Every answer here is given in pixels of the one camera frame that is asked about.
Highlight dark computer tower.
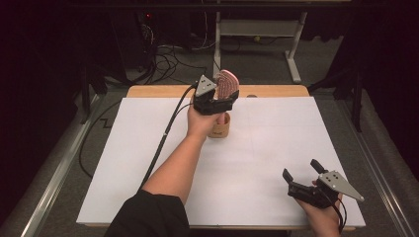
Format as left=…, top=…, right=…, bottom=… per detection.
left=110, top=11, right=156, bottom=73

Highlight bundle of black floor cables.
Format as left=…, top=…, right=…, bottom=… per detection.
left=137, top=23, right=210, bottom=86

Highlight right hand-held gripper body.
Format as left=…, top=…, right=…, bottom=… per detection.
left=287, top=170, right=366, bottom=209

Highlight black stand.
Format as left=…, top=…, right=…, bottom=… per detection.
left=307, top=65, right=366, bottom=133
left=78, top=63, right=109, bottom=125

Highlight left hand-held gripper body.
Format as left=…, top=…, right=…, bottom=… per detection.
left=192, top=74, right=240, bottom=117

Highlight white board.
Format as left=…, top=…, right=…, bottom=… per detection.
left=76, top=96, right=367, bottom=228

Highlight aluminium rail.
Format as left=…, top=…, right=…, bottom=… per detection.
left=335, top=98, right=419, bottom=237
left=19, top=94, right=101, bottom=237

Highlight hand-held gripper cable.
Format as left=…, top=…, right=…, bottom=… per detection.
left=324, top=189, right=348, bottom=233
left=137, top=82, right=200, bottom=192

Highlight right hand-held gripper cable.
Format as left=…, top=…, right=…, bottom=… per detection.
left=324, top=189, right=348, bottom=233

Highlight beige round holder cup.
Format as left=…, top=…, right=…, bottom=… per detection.
left=207, top=112, right=231, bottom=139

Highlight left hand-held gripper cable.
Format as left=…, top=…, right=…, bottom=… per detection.
left=137, top=82, right=200, bottom=192

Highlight person's left hand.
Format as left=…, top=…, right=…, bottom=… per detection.
left=186, top=104, right=228, bottom=141

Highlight person's right hand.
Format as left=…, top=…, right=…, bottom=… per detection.
left=294, top=179, right=345, bottom=237

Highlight pink hairbrush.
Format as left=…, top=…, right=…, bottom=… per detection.
left=214, top=69, right=240, bottom=125

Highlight wooden table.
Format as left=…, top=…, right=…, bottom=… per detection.
left=84, top=84, right=357, bottom=232

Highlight black sleeve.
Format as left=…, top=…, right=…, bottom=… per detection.
left=103, top=189, right=192, bottom=237

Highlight long black floor cable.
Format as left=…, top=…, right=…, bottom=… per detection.
left=78, top=100, right=123, bottom=179

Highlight white metal stand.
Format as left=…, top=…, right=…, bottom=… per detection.
left=211, top=11, right=309, bottom=84

